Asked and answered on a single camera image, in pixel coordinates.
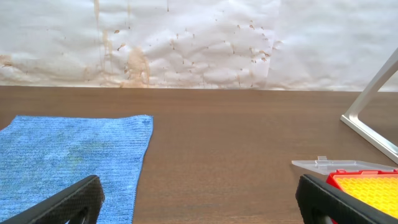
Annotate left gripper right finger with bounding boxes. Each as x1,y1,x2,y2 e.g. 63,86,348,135
295,174,398,224

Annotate white and blue stand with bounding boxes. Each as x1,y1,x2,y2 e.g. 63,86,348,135
340,47,398,165

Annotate blue cloth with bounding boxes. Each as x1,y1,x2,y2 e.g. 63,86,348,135
0,114,154,224

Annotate red and yellow tip box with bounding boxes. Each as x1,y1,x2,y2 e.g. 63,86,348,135
291,156,398,224

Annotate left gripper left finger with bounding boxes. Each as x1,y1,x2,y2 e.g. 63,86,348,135
0,174,106,224

